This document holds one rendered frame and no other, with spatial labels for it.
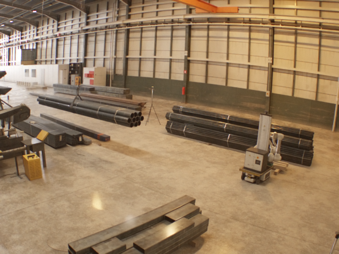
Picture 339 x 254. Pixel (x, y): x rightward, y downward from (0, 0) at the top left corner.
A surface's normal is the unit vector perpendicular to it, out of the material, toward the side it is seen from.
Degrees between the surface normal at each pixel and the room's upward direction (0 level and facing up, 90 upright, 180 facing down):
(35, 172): 90
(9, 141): 90
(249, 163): 90
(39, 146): 90
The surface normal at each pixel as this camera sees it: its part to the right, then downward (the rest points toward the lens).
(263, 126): -0.69, 0.14
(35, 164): 0.72, 0.19
